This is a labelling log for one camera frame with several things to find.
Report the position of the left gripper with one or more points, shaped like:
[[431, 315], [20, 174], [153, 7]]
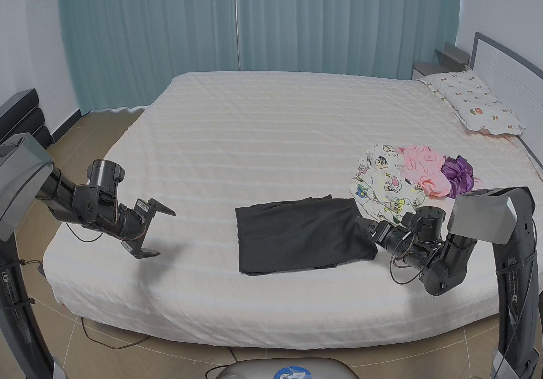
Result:
[[131, 224]]

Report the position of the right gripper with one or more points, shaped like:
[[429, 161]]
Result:
[[392, 237]]

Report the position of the black T-shirt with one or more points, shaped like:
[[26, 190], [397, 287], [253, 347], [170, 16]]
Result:
[[297, 233]]

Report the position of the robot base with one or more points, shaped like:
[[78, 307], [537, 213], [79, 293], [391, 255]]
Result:
[[254, 369]]

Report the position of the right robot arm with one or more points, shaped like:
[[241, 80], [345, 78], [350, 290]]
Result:
[[483, 216]]

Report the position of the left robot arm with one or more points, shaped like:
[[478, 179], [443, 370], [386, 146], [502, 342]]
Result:
[[25, 182]]

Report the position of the white printed pyjama top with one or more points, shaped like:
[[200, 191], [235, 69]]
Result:
[[381, 182]]

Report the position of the pink garment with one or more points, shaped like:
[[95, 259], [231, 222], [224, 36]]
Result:
[[424, 169]]

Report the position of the purple garment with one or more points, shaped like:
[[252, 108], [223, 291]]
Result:
[[460, 175]]

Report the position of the black power adapter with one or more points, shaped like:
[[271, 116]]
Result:
[[41, 270]]

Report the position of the white printed pillow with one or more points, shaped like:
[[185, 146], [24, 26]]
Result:
[[475, 105]]

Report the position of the grey bedside table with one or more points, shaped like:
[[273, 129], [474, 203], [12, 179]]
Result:
[[437, 67]]

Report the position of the dark grey chest of drawers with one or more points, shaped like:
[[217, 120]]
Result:
[[21, 114]]

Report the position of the blue-green curtain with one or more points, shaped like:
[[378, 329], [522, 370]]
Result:
[[148, 29], [339, 8]]

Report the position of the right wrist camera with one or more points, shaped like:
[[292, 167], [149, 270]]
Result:
[[409, 219]]

